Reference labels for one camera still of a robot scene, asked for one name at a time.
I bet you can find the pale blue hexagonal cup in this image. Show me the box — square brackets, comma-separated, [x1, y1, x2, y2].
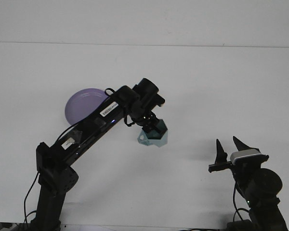
[136, 119, 169, 147]

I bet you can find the pale purple round plate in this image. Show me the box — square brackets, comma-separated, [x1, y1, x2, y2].
[64, 88, 107, 126]

